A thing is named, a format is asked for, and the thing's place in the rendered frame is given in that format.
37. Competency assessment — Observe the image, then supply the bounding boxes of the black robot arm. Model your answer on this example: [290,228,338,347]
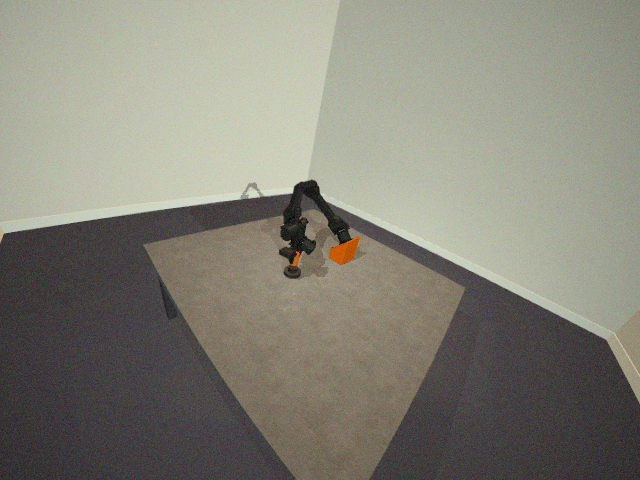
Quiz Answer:
[280,180,352,255]

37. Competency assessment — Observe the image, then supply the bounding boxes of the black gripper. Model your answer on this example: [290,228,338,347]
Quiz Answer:
[279,235,306,264]

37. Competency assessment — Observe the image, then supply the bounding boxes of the dark grey round pedestal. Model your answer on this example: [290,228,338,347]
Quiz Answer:
[283,265,301,279]

